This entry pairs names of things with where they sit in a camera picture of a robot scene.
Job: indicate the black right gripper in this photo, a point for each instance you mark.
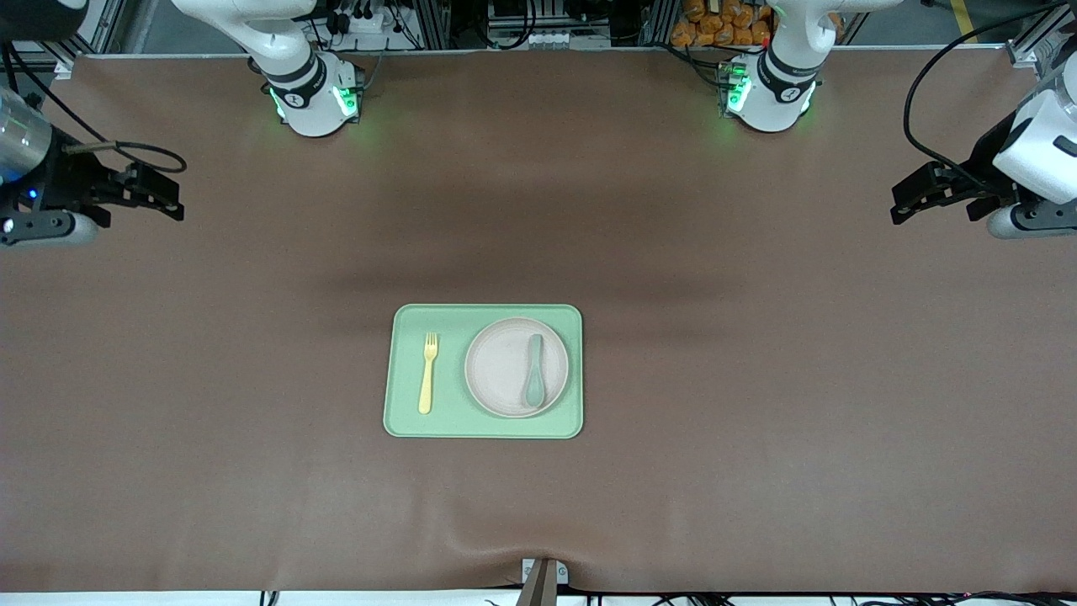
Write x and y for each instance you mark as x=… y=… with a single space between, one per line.
x=62 y=180

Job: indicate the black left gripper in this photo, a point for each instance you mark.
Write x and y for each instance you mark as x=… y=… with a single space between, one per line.
x=983 y=162

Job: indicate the yellow plastic fork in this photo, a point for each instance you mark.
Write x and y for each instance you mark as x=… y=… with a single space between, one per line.
x=427 y=387

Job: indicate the round beige plate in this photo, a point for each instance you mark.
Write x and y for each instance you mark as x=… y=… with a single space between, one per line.
x=501 y=366

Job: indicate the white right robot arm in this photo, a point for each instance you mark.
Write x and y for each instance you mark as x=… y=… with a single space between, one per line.
x=294 y=84

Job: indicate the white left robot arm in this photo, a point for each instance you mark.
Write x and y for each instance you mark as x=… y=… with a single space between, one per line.
x=782 y=84

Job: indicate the orange snack packs pile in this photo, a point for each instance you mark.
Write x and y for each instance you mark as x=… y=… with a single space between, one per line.
x=715 y=25

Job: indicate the white power strip with plugs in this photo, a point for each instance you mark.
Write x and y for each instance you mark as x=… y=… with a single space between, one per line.
x=362 y=23

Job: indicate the brown table cover mat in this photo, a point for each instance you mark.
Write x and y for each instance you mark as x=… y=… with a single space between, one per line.
x=252 y=471

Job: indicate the light green rectangular tray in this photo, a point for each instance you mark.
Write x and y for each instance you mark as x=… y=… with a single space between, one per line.
x=404 y=421

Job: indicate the long white socket strip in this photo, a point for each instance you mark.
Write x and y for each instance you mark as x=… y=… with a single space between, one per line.
x=547 y=39

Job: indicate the teal plastic spoon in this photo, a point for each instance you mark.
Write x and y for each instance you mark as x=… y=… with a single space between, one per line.
x=534 y=390

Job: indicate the metal table edge clamp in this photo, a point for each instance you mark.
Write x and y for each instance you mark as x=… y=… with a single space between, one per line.
x=543 y=581

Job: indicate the aluminium corner frame profile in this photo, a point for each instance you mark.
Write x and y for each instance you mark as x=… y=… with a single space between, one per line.
x=92 y=29
x=1031 y=42

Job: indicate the aluminium frame post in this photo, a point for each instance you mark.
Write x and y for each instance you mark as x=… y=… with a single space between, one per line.
x=431 y=23
x=660 y=21

